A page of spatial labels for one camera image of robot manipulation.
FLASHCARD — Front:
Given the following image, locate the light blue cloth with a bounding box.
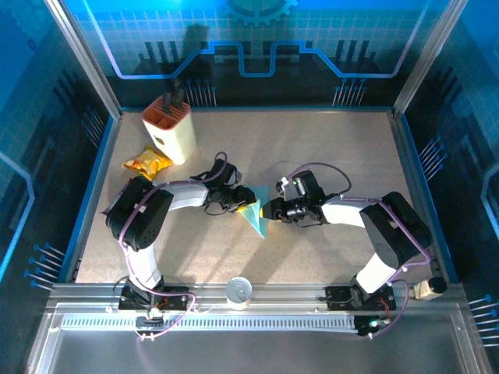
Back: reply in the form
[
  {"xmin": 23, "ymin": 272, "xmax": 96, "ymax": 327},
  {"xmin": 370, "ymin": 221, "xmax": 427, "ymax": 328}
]
[{"xmin": 237, "ymin": 184, "xmax": 273, "ymax": 240}]

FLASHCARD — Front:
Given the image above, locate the cream knife block orange top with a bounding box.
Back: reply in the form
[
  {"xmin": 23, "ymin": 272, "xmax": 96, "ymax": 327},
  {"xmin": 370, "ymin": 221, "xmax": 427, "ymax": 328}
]
[{"xmin": 140, "ymin": 95, "xmax": 197, "ymax": 167}]

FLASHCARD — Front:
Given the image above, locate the silver drink can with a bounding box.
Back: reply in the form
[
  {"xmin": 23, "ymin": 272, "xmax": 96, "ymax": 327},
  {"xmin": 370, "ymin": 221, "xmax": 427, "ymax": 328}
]
[{"xmin": 225, "ymin": 276, "xmax": 254, "ymax": 312}]

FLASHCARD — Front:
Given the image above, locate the yellow snack bag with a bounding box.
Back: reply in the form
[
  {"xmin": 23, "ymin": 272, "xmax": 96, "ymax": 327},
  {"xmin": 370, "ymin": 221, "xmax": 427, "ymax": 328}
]
[{"xmin": 122, "ymin": 144, "xmax": 174, "ymax": 182}]

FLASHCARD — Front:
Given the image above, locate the grey metal shelf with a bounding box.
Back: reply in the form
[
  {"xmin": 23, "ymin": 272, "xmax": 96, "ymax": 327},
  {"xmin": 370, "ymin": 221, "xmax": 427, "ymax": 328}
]
[{"xmin": 25, "ymin": 302, "xmax": 493, "ymax": 374}]

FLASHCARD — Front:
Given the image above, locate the cream bottle black cap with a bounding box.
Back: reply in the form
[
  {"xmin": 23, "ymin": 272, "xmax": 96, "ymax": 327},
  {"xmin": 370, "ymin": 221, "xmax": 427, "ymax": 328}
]
[{"xmin": 412, "ymin": 277, "xmax": 448, "ymax": 301}]

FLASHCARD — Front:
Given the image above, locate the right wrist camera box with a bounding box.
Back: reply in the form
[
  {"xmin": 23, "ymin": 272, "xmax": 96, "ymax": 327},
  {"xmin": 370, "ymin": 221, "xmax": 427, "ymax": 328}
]
[{"xmin": 275, "ymin": 177, "xmax": 298, "ymax": 198}]

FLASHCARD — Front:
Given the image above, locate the aluminium mounting rail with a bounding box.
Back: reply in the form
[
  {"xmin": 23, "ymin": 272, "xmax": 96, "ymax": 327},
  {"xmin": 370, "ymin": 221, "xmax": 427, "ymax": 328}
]
[{"xmin": 48, "ymin": 283, "xmax": 467, "ymax": 306}]

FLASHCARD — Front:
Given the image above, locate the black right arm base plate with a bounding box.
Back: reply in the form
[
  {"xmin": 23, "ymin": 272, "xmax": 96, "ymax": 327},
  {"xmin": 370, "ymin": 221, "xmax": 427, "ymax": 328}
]
[{"xmin": 325, "ymin": 285, "xmax": 398, "ymax": 312}]

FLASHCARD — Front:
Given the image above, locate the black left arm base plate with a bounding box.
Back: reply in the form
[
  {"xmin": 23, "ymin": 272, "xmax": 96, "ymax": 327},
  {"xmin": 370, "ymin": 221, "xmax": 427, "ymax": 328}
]
[{"xmin": 118, "ymin": 285, "xmax": 191, "ymax": 312}]

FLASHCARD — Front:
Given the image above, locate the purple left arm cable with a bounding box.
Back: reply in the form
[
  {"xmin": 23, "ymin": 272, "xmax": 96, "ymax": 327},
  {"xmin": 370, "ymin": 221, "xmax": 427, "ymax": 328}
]
[{"xmin": 119, "ymin": 151, "xmax": 229, "ymax": 340}]

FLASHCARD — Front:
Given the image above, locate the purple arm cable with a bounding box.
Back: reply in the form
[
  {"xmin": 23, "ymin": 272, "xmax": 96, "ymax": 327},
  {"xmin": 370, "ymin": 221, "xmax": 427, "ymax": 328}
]
[
  {"xmin": 287, "ymin": 162, "xmax": 433, "ymax": 339},
  {"xmin": 119, "ymin": 151, "xmax": 229, "ymax": 340}
]

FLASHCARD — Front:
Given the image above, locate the white slotted cable duct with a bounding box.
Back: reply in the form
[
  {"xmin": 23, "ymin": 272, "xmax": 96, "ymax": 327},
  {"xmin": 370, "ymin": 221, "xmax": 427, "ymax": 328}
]
[{"xmin": 60, "ymin": 314, "xmax": 359, "ymax": 333}]

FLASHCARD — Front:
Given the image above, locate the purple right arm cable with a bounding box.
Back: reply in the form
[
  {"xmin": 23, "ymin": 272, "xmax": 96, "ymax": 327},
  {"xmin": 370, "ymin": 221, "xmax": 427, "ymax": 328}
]
[{"xmin": 287, "ymin": 162, "xmax": 433, "ymax": 339}]

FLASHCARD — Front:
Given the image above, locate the aluminium frame post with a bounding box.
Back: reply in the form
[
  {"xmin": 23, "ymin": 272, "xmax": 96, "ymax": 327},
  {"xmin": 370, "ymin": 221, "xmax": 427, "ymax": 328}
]
[
  {"xmin": 44, "ymin": 0, "xmax": 124, "ymax": 120},
  {"xmin": 391, "ymin": 0, "xmax": 469, "ymax": 114}
]

